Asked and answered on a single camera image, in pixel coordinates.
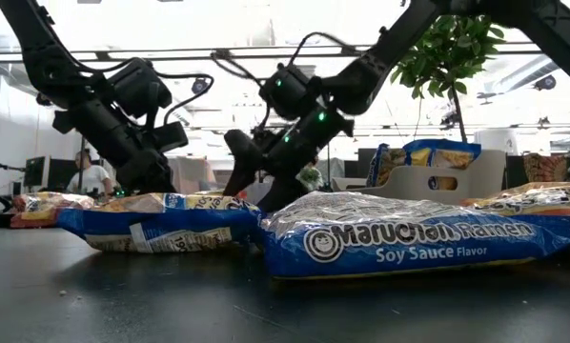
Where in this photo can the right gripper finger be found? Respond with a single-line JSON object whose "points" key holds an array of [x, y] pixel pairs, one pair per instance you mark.
{"points": [[294, 178], [275, 195]]}

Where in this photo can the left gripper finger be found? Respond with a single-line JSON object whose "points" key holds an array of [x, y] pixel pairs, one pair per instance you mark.
{"points": [[133, 178], [161, 176]]}

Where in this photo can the blue Maruchan ramen pack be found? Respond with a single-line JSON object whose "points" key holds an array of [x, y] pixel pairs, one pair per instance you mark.
{"points": [[385, 164], [409, 248], [440, 152], [123, 224]]}

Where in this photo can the red Maruchan ramen pack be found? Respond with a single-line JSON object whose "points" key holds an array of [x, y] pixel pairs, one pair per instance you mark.
{"points": [[46, 209]]}

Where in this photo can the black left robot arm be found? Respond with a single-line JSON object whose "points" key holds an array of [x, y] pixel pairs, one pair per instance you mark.
{"points": [[37, 47]]}

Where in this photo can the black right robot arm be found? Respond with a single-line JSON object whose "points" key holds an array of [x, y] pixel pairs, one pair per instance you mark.
{"points": [[390, 43]]}

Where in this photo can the small potted plant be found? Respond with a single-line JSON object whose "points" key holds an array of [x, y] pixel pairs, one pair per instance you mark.
{"points": [[311, 177]]}

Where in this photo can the pale pink curtain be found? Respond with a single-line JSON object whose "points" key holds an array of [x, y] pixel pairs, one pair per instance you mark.
{"points": [[194, 174]]}

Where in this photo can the person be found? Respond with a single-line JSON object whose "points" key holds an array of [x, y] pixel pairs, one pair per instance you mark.
{"points": [[92, 176]]}

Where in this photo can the wide black screen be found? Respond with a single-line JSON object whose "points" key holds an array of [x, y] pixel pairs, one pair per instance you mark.
{"points": [[63, 175]]}

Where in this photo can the small computer monitor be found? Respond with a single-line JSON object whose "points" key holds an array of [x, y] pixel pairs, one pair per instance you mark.
{"points": [[36, 171]]}

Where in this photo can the green plant in white pot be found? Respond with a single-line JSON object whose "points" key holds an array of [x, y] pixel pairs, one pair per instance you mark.
{"points": [[449, 52]]}

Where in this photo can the white cylinder container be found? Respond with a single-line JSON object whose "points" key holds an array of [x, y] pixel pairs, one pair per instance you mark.
{"points": [[497, 140]]}

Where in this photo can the orange patterned cloth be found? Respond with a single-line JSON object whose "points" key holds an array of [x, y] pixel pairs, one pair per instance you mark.
{"points": [[544, 167]]}

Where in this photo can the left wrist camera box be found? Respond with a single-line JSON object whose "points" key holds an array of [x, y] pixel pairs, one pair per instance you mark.
{"points": [[171, 136]]}

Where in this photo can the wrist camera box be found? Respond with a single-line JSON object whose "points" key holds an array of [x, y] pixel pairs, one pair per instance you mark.
{"points": [[242, 157], [171, 136]]}

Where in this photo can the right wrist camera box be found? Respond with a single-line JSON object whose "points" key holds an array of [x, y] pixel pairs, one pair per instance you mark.
{"points": [[242, 157]]}

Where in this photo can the black ceiling camera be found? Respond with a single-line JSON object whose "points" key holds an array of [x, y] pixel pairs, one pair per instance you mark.
{"points": [[545, 82], [200, 86]]}

